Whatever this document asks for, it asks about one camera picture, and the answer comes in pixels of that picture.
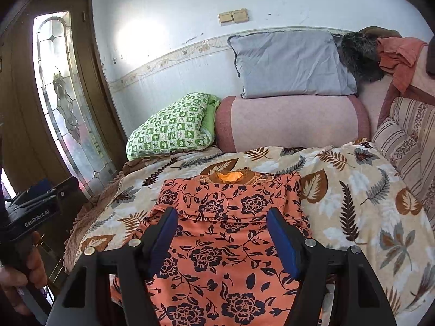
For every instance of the brown door with stained glass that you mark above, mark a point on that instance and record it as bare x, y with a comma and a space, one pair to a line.
58, 119

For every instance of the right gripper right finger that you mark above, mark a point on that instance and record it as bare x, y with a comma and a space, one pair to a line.
358, 297

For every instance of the pink headboard cushion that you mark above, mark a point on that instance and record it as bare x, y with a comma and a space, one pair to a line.
375, 99

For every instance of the striped beige pillow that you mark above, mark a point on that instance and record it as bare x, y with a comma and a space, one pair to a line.
406, 139

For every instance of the green white checkered pillow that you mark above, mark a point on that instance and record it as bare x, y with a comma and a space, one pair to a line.
186, 125

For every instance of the orange black floral garment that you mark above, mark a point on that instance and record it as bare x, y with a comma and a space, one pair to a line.
222, 267

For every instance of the olive green cloth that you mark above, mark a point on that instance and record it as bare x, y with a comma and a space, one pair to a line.
379, 32

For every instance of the pink bolster pillow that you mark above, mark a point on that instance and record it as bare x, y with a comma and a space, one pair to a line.
289, 121

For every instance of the black furry cushion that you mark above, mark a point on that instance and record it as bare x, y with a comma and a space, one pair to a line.
360, 56

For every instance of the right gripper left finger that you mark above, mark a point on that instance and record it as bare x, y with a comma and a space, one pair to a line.
108, 288

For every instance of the beige wall switch pair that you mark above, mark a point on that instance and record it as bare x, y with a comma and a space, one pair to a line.
233, 17

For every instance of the salmon orange cloth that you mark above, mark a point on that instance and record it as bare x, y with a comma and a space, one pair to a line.
398, 57

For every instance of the leaf pattern beige blanket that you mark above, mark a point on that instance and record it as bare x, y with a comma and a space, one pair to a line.
351, 195

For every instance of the grey pillow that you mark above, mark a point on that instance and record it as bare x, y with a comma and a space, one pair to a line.
281, 63

